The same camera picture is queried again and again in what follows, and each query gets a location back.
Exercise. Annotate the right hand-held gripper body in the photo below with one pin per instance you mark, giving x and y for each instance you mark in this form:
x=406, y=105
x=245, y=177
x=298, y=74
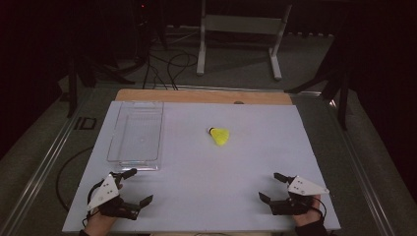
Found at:
x=303, y=187

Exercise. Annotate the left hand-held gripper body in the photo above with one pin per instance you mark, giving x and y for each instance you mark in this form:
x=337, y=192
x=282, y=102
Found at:
x=104, y=193

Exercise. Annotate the clear plastic container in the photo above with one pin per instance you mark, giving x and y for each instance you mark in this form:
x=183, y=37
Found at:
x=137, y=134

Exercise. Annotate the yellow shuttlecock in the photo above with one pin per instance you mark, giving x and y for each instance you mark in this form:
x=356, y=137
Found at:
x=220, y=136

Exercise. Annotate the person's right hand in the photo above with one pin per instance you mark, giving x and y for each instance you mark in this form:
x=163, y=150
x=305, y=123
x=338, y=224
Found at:
x=306, y=219

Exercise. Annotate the white board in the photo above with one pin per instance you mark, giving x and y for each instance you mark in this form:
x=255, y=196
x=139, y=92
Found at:
x=213, y=183

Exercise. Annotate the black tripod stand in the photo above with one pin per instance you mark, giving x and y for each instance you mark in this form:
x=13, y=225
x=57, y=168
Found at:
x=337, y=82
x=82, y=72

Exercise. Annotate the white metal stand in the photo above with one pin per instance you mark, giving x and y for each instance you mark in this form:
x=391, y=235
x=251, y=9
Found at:
x=241, y=24

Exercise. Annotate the metal floor rail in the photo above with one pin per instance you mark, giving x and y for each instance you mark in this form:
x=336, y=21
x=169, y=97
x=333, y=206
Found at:
x=39, y=170
x=360, y=170

